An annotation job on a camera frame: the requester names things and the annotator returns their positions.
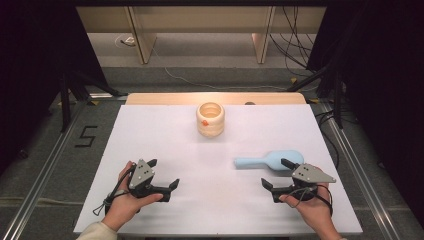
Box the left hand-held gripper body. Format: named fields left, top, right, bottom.
left=128, top=158, right=173, bottom=203

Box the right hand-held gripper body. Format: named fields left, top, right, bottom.
left=271, top=162, right=337, bottom=204

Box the light blue plastic paddle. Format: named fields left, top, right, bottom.
left=233, top=149, right=305, bottom=172

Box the cream ribbed cup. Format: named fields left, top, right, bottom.
left=195, top=101, right=226, bottom=138

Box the person's left hand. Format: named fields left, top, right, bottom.
left=101, top=160, right=165, bottom=232

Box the person's right hand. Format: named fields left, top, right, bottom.
left=278, top=182, right=334, bottom=240

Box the white table board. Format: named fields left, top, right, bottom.
left=73, top=104, right=364, bottom=235

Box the wooden table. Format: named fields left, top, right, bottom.
left=125, top=92, right=308, bottom=107

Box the black metal stand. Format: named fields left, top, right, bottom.
left=285, top=63, right=345, bottom=130
left=57, top=70, right=129, bottom=134

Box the black curtain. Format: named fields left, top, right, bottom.
left=0, top=0, right=109, bottom=176
left=305, top=0, right=424, bottom=229

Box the round floor outlet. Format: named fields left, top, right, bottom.
left=114, top=33, right=137, bottom=49

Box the beige cabinet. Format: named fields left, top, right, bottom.
left=75, top=5, right=328, bottom=65

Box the black wrist cord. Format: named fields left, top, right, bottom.
left=289, top=184, right=334, bottom=216
left=92, top=162, right=138, bottom=217

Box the metal floor rail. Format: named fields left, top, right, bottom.
left=0, top=99, right=88, bottom=240
left=319, top=101, right=403, bottom=240

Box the bundle of black cables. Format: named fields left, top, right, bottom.
left=268, top=5, right=317, bottom=75

